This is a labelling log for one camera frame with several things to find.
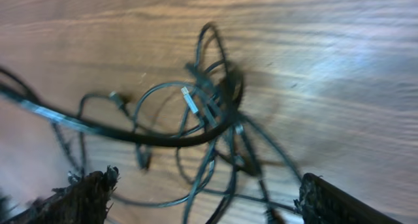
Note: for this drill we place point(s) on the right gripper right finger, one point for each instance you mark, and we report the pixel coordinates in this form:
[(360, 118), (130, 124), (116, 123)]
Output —
[(323, 203)]

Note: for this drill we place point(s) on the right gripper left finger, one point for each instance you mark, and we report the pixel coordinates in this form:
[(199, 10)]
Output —
[(84, 201)]

